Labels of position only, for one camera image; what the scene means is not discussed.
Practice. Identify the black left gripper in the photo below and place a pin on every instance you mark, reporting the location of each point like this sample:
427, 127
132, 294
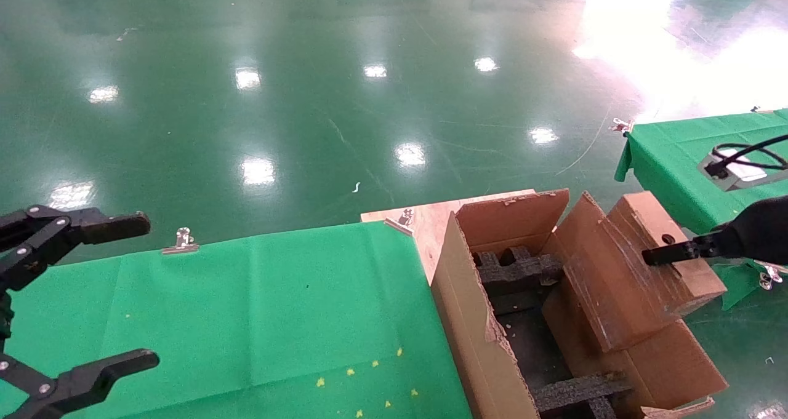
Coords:
5, 320

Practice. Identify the silver metal binder clip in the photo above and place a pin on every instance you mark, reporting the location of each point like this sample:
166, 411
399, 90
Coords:
758, 109
622, 125
399, 225
180, 243
769, 276

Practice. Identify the small green tablecloth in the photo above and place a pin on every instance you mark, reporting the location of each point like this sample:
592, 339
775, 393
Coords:
671, 154

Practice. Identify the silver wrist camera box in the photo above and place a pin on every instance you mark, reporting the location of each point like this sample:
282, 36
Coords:
748, 173

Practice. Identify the large green tablecloth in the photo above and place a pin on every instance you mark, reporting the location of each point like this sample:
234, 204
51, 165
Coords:
215, 314

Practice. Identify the large open cardboard carton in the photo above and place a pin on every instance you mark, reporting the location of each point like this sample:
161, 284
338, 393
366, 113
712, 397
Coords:
468, 320

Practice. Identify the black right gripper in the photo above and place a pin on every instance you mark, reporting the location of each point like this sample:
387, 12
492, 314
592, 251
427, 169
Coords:
763, 231

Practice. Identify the black foam insert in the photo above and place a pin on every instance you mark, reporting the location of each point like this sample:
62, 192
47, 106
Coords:
572, 391
511, 271

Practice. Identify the small cardboard box with hole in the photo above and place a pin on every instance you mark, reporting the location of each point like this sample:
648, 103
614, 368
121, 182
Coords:
615, 283

